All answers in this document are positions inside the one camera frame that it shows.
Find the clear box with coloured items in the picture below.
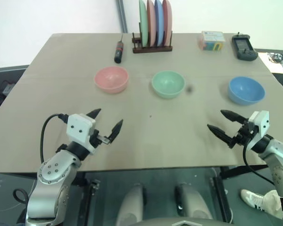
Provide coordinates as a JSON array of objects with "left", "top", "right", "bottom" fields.
[{"left": 197, "top": 31, "right": 226, "bottom": 52}]

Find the pink bowl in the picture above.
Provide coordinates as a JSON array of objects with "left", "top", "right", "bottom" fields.
[{"left": 94, "top": 66, "right": 129, "bottom": 95}]

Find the blue bowl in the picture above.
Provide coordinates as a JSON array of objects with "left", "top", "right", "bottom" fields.
[{"left": 227, "top": 76, "right": 266, "bottom": 106}]

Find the green plate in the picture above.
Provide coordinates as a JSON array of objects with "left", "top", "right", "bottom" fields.
[{"left": 139, "top": 0, "right": 149, "bottom": 48}]

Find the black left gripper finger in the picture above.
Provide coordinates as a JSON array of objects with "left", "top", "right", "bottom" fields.
[
  {"left": 108, "top": 119, "right": 124, "bottom": 143},
  {"left": 86, "top": 108, "right": 102, "bottom": 120}
]

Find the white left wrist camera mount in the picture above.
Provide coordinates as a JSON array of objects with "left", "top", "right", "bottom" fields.
[{"left": 66, "top": 113, "right": 100, "bottom": 155}]

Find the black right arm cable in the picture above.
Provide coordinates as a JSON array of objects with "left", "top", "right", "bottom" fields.
[{"left": 242, "top": 138, "right": 275, "bottom": 186}]

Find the white paper sheet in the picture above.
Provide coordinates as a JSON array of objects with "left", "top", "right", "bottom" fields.
[{"left": 257, "top": 52, "right": 283, "bottom": 74}]

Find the blue plate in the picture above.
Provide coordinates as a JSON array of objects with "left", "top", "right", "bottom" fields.
[{"left": 154, "top": 0, "right": 165, "bottom": 47}]

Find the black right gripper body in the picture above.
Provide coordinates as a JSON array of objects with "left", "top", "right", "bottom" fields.
[{"left": 230, "top": 120, "right": 255, "bottom": 149}]

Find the black red screwdriver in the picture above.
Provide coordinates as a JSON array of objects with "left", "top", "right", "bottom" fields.
[{"left": 114, "top": 33, "right": 124, "bottom": 64}]

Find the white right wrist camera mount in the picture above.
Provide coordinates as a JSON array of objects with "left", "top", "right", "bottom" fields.
[{"left": 248, "top": 110, "right": 270, "bottom": 141}]

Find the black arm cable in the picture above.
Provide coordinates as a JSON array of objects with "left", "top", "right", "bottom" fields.
[
  {"left": 40, "top": 113, "right": 69, "bottom": 163},
  {"left": 242, "top": 138, "right": 275, "bottom": 186}
]

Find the grey vertical metal post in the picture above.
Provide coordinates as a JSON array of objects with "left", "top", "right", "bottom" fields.
[{"left": 115, "top": 0, "right": 128, "bottom": 33}]

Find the beige trouser leg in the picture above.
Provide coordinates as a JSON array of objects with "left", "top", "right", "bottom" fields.
[{"left": 261, "top": 189, "right": 283, "bottom": 220}]

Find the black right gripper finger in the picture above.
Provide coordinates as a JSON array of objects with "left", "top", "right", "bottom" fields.
[
  {"left": 220, "top": 109, "right": 246, "bottom": 125},
  {"left": 207, "top": 124, "right": 233, "bottom": 145}
]

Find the black handheld remote controller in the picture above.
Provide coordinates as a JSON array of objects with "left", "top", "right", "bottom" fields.
[{"left": 231, "top": 32, "right": 259, "bottom": 62}]

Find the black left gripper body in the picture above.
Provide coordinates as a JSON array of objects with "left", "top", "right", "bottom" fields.
[{"left": 90, "top": 129, "right": 111, "bottom": 148}]

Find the green bowl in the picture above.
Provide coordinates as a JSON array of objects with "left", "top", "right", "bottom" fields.
[{"left": 151, "top": 70, "right": 185, "bottom": 100}]

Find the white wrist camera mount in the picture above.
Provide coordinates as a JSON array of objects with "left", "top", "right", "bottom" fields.
[
  {"left": 66, "top": 113, "right": 100, "bottom": 155},
  {"left": 248, "top": 110, "right": 270, "bottom": 141}
]

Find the dark wooden plate rack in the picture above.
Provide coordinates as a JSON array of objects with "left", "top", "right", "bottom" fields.
[{"left": 132, "top": 30, "right": 174, "bottom": 54}]

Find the grey power adapter with wires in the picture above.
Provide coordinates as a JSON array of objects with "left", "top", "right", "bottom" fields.
[{"left": 0, "top": 80, "right": 16, "bottom": 96}]

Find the pink plate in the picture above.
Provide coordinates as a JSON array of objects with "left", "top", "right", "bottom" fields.
[
  {"left": 162, "top": 0, "right": 173, "bottom": 46},
  {"left": 146, "top": 0, "right": 157, "bottom": 47}
]

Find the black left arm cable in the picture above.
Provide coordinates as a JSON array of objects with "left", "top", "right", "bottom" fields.
[{"left": 40, "top": 113, "right": 69, "bottom": 163}]

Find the white sneaker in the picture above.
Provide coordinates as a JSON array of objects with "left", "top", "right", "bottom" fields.
[{"left": 240, "top": 189, "right": 266, "bottom": 212}]

